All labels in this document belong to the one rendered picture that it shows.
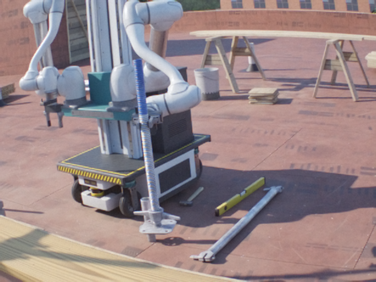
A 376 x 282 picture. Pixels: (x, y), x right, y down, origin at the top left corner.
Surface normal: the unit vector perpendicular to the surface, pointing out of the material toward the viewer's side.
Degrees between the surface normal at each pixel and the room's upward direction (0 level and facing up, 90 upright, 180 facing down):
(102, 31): 90
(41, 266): 0
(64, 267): 0
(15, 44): 90
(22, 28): 90
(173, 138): 90
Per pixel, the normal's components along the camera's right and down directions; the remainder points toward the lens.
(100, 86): -0.59, 0.29
